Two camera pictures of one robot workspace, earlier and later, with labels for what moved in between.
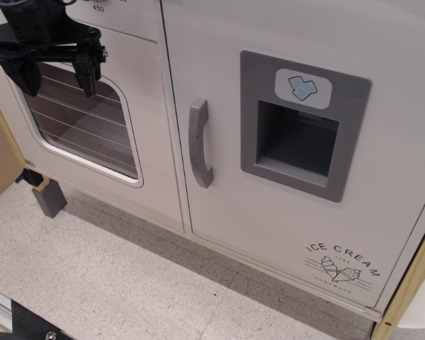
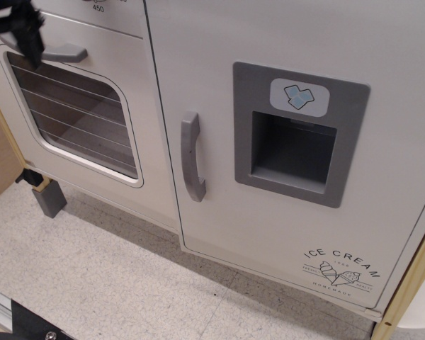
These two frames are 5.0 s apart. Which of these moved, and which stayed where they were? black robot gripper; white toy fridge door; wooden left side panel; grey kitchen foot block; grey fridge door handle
Moved: grey fridge door handle; white toy fridge door; black robot gripper
Stayed: wooden left side panel; grey kitchen foot block
